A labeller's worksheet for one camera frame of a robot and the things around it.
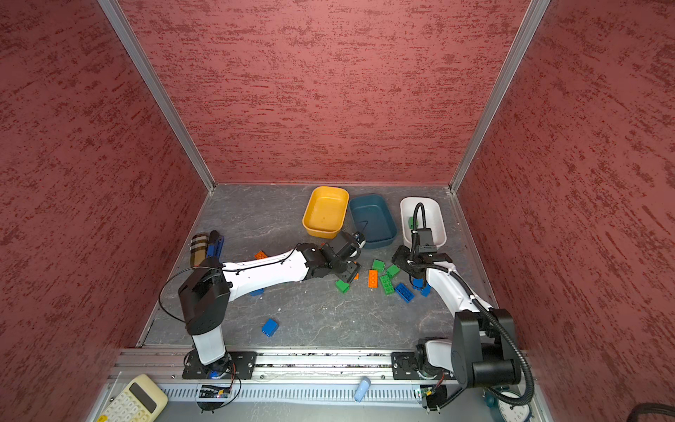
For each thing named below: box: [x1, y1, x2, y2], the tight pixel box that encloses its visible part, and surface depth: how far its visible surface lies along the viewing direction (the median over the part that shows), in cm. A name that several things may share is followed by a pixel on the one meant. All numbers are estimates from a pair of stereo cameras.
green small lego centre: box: [335, 279, 351, 294], surface depth 89 cm
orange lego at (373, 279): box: [368, 269, 379, 289], surface depth 94 cm
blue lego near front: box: [261, 318, 280, 338], surface depth 82 cm
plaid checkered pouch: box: [188, 232, 209, 268], surface depth 97 cm
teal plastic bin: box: [348, 193, 399, 249], surface depth 111 cm
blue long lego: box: [395, 283, 415, 304], surface depth 89 cm
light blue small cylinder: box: [354, 376, 372, 403], surface depth 70 cm
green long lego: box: [379, 275, 395, 296], surface depth 91 cm
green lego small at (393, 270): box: [386, 264, 400, 277], surface depth 94 cm
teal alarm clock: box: [484, 391, 530, 422], surface depth 66 cm
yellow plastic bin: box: [302, 185, 350, 241], surface depth 112 cm
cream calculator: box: [101, 373, 169, 422], surface depth 68 cm
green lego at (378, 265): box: [371, 258, 386, 272], surface depth 94 cm
